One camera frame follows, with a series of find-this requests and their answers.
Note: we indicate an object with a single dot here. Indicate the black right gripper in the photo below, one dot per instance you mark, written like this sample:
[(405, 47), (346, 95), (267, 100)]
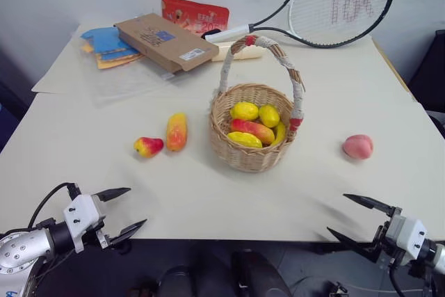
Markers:
[(381, 246)]

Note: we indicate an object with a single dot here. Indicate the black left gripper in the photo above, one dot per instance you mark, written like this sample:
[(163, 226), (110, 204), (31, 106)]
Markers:
[(99, 225)]

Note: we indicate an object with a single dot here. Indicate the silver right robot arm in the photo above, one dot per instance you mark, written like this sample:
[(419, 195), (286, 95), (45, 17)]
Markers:
[(438, 251)]

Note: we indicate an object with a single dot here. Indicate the long yellow fruit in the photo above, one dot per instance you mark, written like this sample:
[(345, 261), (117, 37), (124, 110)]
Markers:
[(243, 140)]

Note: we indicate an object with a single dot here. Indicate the red and yellow pear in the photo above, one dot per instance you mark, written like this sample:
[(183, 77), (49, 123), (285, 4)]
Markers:
[(147, 146)]

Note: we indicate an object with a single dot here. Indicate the pink peach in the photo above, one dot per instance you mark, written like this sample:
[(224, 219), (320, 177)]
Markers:
[(358, 146)]

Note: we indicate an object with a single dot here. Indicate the orange and yellow mango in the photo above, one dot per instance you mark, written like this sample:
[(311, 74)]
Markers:
[(176, 133)]

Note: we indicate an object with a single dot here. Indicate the yellow banana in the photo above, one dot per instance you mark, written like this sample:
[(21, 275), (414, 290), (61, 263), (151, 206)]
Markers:
[(280, 133)]

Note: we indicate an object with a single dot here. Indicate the clear plastic bag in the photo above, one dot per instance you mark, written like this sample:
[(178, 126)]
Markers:
[(132, 81)]

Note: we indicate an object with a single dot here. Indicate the yellow-green mango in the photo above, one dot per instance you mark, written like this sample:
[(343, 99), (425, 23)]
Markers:
[(269, 116)]

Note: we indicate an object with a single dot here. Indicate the long red-orange mango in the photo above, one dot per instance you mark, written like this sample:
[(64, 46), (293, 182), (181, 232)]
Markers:
[(252, 128)]

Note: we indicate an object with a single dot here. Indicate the round yellow lemon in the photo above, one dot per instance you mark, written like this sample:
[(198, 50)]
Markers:
[(244, 111)]

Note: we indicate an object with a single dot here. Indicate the flat brown cardboard box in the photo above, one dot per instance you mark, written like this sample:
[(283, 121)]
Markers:
[(163, 43)]

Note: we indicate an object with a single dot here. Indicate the blue foam shapes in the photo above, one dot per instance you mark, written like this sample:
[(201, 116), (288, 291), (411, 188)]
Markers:
[(104, 38)]

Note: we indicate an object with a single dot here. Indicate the cream plastic cylinder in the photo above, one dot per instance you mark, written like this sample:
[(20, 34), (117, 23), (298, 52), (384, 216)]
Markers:
[(248, 53)]

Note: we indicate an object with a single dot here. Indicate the red printed packet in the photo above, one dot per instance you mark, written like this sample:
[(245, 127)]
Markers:
[(194, 13)]

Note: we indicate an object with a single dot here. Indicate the black and white tennis racket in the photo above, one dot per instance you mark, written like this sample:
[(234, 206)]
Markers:
[(389, 5)]

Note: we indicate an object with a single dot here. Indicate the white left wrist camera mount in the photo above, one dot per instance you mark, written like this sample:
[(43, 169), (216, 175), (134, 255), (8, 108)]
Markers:
[(81, 211)]

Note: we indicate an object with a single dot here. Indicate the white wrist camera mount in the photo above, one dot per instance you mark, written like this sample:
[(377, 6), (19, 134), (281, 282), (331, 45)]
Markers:
[(408, 238), (81, 211)]

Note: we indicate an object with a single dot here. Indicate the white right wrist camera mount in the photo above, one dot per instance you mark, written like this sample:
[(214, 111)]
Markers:
[(408, 238)]

